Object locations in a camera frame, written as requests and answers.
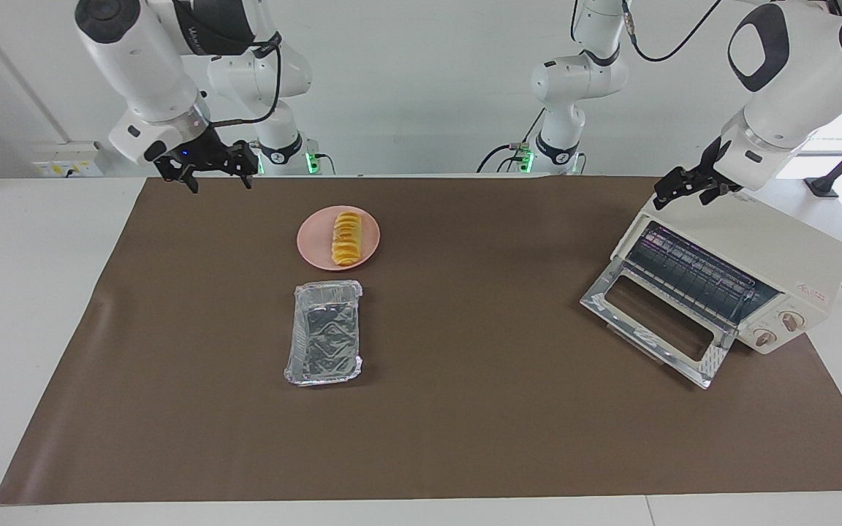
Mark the aluminium foil baking tray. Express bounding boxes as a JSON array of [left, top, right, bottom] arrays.
[[284, 280, 364, 386]]

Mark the cream toaster oven body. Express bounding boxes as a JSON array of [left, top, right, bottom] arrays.
[[611, 191, 842, 356]]

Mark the glass toaster oven door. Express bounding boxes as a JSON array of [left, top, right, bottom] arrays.
[[580, 257, 737, 389]]

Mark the pink round plate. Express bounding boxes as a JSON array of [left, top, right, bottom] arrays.
[[297, 205, 382, 272]]

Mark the brown table mat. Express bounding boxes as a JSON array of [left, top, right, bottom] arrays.
[[0, 175, 842, 505]]

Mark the wire oven rack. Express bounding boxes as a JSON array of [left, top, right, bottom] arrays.
[[624, 223, 784, 326]]

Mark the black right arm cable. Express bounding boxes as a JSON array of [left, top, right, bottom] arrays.
[[205, 29, 284, 131]]

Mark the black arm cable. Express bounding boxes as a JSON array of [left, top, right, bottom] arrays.
[[205, 29, 284, 131], [622, 0, 723, 63]]

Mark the white wall socket box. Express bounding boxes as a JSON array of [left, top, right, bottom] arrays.
[[32, 141, 105, 178]]

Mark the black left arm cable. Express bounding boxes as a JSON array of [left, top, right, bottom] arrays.
[[622, 0, 723, 63]]

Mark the black left base cable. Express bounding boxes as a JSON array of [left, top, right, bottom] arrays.
[[476, 110, 547, 175]]

